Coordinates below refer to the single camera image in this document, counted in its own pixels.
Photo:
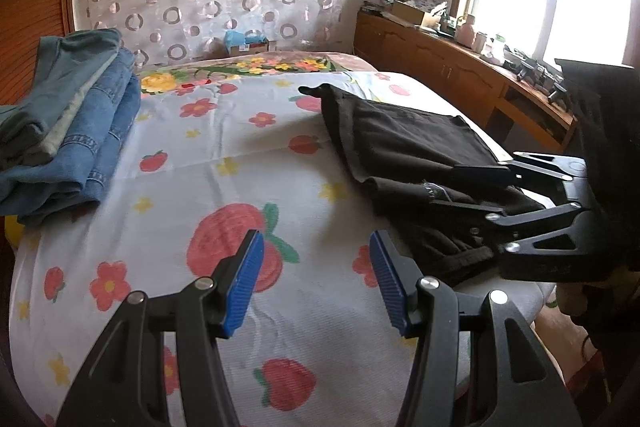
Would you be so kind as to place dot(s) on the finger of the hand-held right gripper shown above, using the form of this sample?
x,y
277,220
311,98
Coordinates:
x,y
540,232
485,175

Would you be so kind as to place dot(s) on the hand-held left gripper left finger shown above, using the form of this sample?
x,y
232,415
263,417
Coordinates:
x,y
244,277

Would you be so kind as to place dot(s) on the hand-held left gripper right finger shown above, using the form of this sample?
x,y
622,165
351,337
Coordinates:
x,y
389,277

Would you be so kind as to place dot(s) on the black pants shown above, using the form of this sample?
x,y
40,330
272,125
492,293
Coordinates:
x,y
400,132

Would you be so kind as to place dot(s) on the person's right forearm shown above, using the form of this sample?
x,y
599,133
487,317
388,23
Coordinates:
x,y
575,307

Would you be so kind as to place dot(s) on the wooden sideboard cabinet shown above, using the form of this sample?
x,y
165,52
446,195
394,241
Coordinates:
x,y
450,67

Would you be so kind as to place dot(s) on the white cup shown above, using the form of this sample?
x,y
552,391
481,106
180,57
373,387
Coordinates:
x,y
480,42

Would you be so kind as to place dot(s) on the strawberry print bedsheet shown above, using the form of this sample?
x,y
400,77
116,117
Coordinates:
x,y
200,147

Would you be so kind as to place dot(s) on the pink jug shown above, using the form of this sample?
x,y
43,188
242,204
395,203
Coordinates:
x,y
465,32

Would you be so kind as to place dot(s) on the cardboard box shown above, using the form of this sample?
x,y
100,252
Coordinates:
x,y
410,11

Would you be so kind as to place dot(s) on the pile of papers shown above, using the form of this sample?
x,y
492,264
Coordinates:
x,y
380,1

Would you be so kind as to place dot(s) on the folded blue jeans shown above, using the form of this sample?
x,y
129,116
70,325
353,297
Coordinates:
x,y
110,117

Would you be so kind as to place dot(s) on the floral blanket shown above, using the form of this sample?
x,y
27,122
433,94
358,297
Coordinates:
x,y
260,67

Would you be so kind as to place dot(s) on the small brown box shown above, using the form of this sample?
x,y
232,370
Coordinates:
x,y
273,46

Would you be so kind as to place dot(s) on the blue tissue box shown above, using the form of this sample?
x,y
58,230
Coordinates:
x,y
242,42

